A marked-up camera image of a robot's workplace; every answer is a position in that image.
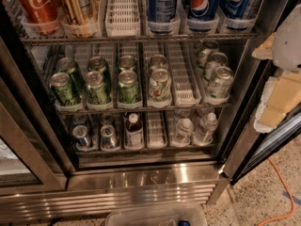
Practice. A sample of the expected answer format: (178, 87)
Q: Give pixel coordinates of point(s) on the white empty shelf tray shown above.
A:
(122, 18)
(185, 88)

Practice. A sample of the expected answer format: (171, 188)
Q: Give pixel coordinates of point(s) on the white empty shelf tray top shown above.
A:
(122, 18)

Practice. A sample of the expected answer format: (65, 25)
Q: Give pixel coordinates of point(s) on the clear plastic bin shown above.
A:
(168, 214)

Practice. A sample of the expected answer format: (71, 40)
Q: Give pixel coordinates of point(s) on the blue Pepsi can right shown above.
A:
(239, 13)

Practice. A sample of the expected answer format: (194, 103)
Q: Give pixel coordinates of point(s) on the green can back left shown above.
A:
(69, 66)

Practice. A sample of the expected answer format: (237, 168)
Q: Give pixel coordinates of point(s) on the white 7up can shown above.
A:
(203, 49)
(215, 60)
(220, 83)

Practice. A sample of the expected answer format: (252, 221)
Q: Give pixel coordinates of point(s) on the white green can back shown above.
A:
(157, 61)

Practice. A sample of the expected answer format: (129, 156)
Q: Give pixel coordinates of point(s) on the red Coca-Cola can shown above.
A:
(42, 13)

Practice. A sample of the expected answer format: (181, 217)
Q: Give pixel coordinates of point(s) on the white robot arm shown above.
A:
(286, 53)

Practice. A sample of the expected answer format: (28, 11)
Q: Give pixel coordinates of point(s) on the clear water bottle left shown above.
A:
(183, 132)

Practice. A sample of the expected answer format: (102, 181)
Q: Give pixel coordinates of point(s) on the white empty shelf tray middle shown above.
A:
(185, 88)

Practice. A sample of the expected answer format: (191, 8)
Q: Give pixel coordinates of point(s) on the silver blue can front left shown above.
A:
(81, 134)

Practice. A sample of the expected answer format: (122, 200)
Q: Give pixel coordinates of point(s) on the brown drink bottle white cap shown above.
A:
(134, 132)

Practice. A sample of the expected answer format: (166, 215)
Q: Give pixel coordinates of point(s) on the white 7up can middle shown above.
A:
(215, 60)

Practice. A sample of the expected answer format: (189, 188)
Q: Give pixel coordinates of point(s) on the blue Pepsi can logo front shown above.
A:
(201, 15)

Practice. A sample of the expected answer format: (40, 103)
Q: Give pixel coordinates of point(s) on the blue Pepsi can label side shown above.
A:
(160, 14)

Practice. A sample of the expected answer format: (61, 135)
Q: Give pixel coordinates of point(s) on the white 7up can back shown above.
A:
(203, 49)

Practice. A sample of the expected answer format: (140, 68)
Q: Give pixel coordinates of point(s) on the silver blue can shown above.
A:
(109, 138)
(81, 134)
(107, 119)
(80, 119)

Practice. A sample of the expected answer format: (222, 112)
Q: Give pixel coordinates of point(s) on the white green can front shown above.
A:
(159, 86)

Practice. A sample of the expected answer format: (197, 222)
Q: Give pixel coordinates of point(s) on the fridge glass door left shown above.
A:
(27, 134)

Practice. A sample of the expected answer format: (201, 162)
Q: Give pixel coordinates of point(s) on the gold soda can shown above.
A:
(80, 15)

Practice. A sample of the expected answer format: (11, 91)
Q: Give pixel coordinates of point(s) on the white 7up can front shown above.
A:
(220, 83)

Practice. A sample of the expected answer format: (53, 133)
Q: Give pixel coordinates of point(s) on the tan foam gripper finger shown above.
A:
(280, 96)
(264, 51)

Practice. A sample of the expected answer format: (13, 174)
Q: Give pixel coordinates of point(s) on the white green can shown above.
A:
(157, 61)
(159, 86)

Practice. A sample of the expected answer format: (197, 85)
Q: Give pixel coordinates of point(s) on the blue bottle cap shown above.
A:
(184, 222)

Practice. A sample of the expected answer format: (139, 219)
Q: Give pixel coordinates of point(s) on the green can front left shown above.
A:
(64, 89)

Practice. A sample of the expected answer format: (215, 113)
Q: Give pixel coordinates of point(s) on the silver blue can back left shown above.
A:
(80, 119)

